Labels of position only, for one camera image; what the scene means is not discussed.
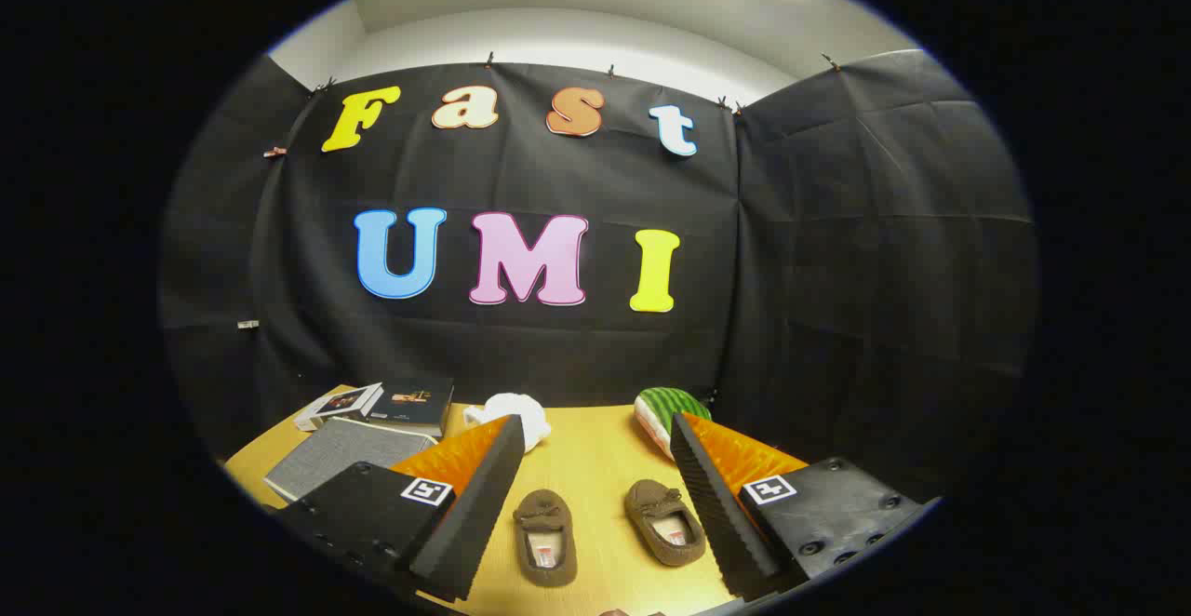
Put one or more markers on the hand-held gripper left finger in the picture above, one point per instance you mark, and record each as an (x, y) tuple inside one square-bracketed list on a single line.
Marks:
[(484, 504)]

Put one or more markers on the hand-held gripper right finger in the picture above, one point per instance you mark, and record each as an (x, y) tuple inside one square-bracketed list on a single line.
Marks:
[(716, 514)]

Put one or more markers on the brown fuzzy moccasin shoe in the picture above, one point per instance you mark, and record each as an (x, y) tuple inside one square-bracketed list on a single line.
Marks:
[(649, 497), (540, 510)]

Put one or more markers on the grey fabric storage box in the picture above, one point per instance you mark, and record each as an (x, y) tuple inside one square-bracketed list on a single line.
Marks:
[(335, 453)]

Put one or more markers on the white cartoon face plush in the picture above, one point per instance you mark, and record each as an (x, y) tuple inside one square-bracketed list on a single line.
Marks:
[(521, 408)]

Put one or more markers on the watermelon slice plush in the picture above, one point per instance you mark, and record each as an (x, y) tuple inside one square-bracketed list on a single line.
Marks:
[(665, 404)]

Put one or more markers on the black hardcover book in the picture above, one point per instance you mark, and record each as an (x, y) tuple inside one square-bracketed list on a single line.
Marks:
[(414, 398)]

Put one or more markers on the white cover book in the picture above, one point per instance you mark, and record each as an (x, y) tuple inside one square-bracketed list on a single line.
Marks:
[(340, 404)]

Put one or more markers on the black backdrop cloth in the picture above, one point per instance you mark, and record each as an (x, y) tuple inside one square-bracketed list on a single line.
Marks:
[(837, 272)]

